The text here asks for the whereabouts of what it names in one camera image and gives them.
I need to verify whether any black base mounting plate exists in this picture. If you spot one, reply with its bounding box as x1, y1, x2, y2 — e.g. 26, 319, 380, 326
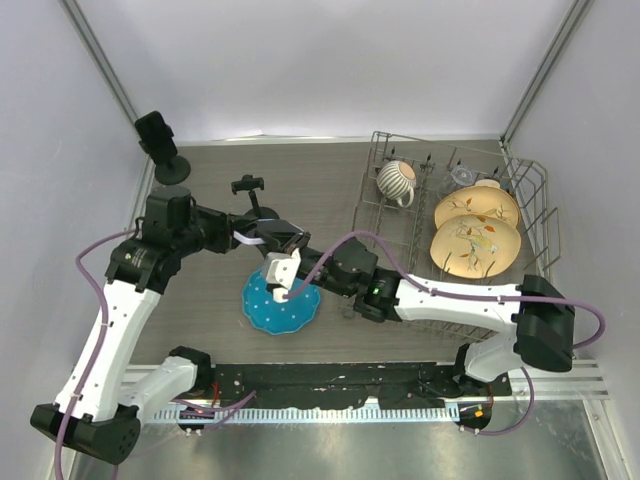
179, 362, 512, 410

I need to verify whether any striped ceramic mug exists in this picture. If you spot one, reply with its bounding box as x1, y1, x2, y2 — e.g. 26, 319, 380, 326
376, 160, 417, 208

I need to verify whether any metal wire dish rack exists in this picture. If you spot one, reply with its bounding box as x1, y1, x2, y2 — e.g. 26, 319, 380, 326
333, 129, 561, 346

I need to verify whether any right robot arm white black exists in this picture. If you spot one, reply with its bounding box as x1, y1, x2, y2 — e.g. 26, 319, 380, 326
265, 231, 575, 395

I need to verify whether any clear glass in rack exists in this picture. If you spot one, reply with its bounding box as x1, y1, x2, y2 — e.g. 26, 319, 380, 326
450, 165, 476, 189

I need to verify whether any beige plate with leaves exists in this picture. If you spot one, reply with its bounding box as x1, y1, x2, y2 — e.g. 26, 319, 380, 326
430, 215, 522, 280

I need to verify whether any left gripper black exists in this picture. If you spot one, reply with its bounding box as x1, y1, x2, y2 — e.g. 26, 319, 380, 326
175, 204, 259, 258

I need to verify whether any black smartphone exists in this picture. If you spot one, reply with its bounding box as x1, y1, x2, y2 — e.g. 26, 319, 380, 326
134, 111, 177, 164

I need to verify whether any blue dotted plate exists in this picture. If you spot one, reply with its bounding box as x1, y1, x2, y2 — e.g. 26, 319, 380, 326
241, 270, 321, 335

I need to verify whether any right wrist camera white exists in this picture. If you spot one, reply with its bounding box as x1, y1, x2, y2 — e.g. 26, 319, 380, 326
261, 248, 301, 303

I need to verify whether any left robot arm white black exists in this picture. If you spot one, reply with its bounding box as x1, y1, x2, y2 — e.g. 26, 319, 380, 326
30, 185, 278, 465

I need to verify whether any black phone stand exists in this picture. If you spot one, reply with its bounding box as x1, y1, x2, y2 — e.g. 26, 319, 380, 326
231, 174, 280, 219

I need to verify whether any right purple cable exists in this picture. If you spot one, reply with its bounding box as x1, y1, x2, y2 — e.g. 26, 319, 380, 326
284, 230, 609, 436

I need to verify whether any lavender smartphone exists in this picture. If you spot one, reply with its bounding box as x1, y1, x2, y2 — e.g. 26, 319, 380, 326
233, 219, 305, 251

